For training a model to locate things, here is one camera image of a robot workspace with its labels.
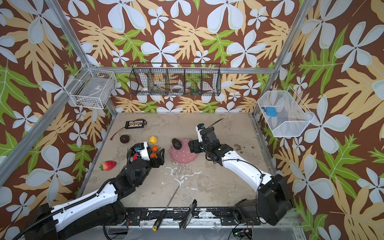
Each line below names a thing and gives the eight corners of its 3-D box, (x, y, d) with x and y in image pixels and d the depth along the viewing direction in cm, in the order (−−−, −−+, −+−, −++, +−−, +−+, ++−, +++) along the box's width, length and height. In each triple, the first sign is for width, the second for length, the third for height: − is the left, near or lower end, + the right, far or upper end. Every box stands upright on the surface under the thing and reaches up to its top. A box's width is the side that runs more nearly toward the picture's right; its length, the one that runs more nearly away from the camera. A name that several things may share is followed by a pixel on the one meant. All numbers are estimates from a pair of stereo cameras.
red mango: (102, 171, 92) (98, 168, 88) (105, 164, 95) (101, 161, 91) (113, 171, 92) (110, 168, 88) (116, 164, 95) (113, 161, 91)
